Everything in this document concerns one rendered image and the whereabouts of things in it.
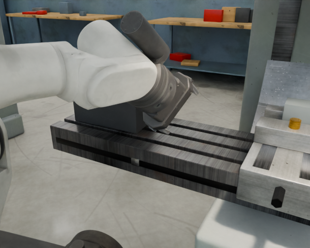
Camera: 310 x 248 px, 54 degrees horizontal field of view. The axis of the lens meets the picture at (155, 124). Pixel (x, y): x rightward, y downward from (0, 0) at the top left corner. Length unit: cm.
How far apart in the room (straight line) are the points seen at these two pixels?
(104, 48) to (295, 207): 42
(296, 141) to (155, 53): 36
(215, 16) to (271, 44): 346
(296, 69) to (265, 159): 51
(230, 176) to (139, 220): 128
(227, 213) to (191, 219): 124
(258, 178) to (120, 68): 34
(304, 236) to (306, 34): 62
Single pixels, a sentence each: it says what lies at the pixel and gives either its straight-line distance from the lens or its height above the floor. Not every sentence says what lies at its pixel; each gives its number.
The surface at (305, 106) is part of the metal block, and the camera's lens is 72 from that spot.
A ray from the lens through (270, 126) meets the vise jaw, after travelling 68.
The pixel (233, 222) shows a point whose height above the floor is 83.
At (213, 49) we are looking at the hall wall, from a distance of 519.
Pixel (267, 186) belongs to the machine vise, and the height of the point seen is 95.
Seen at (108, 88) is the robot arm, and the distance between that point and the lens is 38.
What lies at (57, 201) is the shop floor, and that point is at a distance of 217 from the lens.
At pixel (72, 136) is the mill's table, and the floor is 89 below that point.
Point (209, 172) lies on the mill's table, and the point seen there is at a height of 89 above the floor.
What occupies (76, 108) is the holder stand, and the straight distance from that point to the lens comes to 95.
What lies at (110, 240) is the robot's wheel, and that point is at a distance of 99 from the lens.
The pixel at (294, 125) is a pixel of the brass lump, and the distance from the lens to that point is 68.
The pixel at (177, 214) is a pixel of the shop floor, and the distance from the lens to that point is 197.
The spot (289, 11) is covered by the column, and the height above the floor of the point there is 122.
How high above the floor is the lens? 128
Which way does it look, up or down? 24 degrees down
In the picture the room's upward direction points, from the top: straight up
